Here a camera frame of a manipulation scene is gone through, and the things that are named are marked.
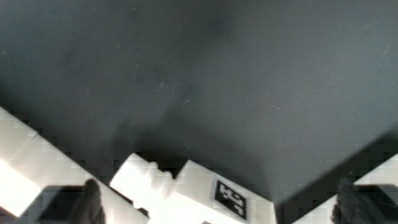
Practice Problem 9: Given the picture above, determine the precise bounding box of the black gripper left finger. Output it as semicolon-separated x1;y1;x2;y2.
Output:
38;179;107;224

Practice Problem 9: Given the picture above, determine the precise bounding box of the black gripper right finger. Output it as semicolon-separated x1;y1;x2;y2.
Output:
331;179;398;224

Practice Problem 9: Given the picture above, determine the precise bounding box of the white stool leg with tag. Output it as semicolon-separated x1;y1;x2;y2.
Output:
111;154;278;224

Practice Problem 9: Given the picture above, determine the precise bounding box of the white obstacle wall right piece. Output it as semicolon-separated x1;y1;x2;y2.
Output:
292;155;398;224

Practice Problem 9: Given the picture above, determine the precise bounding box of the white obstacle wall piece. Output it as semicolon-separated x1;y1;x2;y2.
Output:
292;155;398;224
0;107;152;224

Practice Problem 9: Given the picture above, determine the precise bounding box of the white obstacle wall left piece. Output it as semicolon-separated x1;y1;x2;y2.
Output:
0;107;152;224

